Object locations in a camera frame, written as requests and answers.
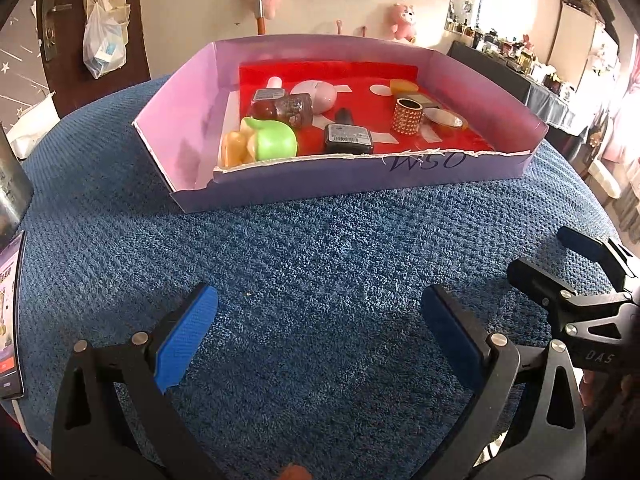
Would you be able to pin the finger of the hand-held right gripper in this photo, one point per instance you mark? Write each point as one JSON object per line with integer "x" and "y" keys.
{"x": 535, "y": 277}
{"x": 580, "y": 242}

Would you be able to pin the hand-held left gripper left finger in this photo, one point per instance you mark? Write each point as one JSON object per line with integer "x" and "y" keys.
{"x": 185, "y": 335}

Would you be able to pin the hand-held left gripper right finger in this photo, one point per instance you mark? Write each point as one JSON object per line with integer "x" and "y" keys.
{"x": 452, "y": 335}

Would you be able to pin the orange round stone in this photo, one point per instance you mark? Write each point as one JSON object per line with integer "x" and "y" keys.
{"x": 457, "y": 128}

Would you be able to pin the clear round lid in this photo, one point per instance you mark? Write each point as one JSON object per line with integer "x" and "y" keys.
{"x": 442, "y": 117}

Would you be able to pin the gold studded cylinder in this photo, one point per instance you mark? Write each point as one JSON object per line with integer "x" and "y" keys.
{"x": 407, "y": 119}

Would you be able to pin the brown rectangular bottle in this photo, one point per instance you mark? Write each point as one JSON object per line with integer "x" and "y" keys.
{"x": 425, "y": 101}

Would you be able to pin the purple cardboard box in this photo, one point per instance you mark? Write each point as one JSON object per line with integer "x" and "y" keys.
{"x": 185, "y": 125}

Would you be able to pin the green and yellow toy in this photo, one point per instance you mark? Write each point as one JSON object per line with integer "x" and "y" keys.
{"x": 272, "y": 142}

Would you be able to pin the black labelled nail polish bottle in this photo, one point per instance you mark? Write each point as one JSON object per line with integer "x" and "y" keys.
{"x": 347, "y": 137}

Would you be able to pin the dark red ball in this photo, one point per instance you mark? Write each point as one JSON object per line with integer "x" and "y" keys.
{"x": 260, "y": 111}

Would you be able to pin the glitter nail polish bottle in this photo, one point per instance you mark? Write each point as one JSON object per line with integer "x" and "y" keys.
{"x": 292, "y": 109}

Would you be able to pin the pink earbud case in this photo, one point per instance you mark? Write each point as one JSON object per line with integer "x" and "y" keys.
{"x": 317, "y": 94}

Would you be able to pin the white stool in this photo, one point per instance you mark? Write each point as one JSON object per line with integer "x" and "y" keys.
{"x": 605, "y": 180}

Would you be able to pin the blue textured mat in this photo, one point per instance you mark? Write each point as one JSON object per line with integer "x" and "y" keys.
{"x": 300, "y": 260}

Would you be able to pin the grey cloth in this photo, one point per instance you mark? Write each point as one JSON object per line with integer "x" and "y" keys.
{"x": 552, "y": 105}

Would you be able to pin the pink curtain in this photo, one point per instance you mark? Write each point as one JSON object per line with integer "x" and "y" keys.
{"x": 630, "y": 110}

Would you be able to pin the smartphone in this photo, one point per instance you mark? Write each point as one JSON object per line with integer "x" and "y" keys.
{"x": 10, "y": 320}

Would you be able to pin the row of small bottles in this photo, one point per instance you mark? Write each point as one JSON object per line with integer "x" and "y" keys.
{"x": 510, "y": 50}

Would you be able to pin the white wardrobe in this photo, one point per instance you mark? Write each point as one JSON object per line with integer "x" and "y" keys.
{"x": 575, "y": 35}

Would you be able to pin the metal cup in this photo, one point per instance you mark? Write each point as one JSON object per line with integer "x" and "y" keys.
{"x": 12, "y": 185}

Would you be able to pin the small orange jar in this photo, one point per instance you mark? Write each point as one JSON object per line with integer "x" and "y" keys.
{"x": 402, "y": 86}

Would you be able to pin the clear white-capped nail polish bottle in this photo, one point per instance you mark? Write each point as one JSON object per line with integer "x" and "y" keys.
{"x": 269, "y": 92}

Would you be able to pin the red printed liner sheet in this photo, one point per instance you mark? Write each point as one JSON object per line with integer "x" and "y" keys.
{"x": 360, "y": 75}

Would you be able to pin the dark brown door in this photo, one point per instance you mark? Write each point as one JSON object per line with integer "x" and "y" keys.
{"x": 70, "y": 90}

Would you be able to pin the pink bear plush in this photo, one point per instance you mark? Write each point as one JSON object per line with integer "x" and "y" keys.
{"x": 402, "y": 22}

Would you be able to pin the white plastic bag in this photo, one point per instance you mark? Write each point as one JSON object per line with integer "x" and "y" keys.
{"x": 105, "y": 50}

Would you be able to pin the star printed curtain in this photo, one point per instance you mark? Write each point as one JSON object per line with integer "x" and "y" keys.
{"x": 20, "y": 75}

